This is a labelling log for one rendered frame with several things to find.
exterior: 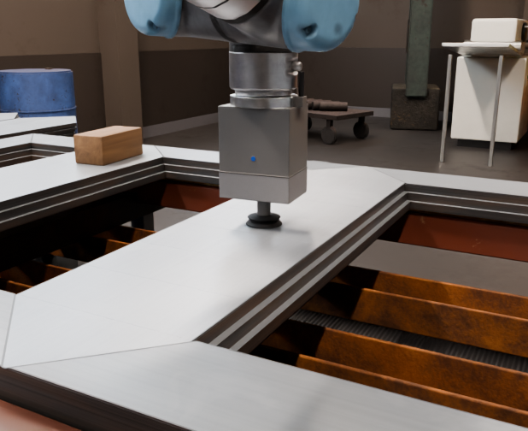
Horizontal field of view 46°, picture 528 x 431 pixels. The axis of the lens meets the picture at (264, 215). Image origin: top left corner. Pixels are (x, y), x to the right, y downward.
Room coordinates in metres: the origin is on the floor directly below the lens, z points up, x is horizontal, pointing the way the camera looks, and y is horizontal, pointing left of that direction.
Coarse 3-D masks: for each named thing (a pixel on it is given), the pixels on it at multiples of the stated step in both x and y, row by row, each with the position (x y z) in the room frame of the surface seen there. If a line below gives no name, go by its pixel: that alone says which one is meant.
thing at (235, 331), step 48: (48, 192) 0.87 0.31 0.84; (96, 192) 0.94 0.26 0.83; (432, 192) 0.88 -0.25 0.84; (480, 192) 0.85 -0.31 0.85; (336, 240) 0.66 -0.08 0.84; (288, 288) 0.53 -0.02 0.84; (0, 336) 0.41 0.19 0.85; (240, 336) 0.45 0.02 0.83; (0, 384) 0.37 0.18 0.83; (48, 384) 0.35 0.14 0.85
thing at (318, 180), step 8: (312, 176) 0.95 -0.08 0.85; (320, 176) 0.95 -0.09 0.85; (328, 176) 0.95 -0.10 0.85; (336, 176) 0.95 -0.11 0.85; (344, 176) 0.95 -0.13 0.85; (312, 184) 0.89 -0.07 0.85; (320, 184) 0.89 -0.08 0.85; (328, 184) 0.89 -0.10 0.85; (336, 184) 0.89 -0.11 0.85; (344, 184) 0.89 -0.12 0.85; (352, 184) 0.89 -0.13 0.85; (360, 184) 0.89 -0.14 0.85; (368, 184) 0.89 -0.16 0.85; (376, 184) 0.89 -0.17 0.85; (384, 184) 0.89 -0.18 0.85; (392, 184) 0.89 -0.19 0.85; (400, 184) 0.89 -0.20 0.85; (376, 192) 0.84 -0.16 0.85; (384, 192) 0.84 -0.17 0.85
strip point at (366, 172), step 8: (328, 168) 1.00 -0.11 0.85; (336, 168) 1.00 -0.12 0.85; (344, 168) 1.00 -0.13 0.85; (352, 168) 1.00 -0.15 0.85; (360, 168) 1.00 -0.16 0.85; (368, 168) 1.00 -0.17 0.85; (352, 176) 0.95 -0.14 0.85; (360, 176) 0.95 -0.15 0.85; (368, 176) 0.95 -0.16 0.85; (376, 176) 0.95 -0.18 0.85; (384, 176) 0.95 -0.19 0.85
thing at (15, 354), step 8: (8, 344) 0.40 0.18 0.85; (16, 344) 0.40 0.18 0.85; (24, 344) 0.40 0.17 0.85; (8, 352) 0.39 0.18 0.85; (16, 352) 0.39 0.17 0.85; (24, 352) 0.39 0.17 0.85; (32, 352) 0.39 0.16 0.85; (40, 352) 0.39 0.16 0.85; (48, 352) 0.39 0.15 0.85; (8, 360) 0.38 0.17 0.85; (16, 360) 0.38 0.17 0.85; (24, 360) 0.38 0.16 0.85; (32, 360) 0.38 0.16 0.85; (40, 360) 0.38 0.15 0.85; (48, 360) 0.38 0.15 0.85; (56, 360) 0.38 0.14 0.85; (8, 368) 0.37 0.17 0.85
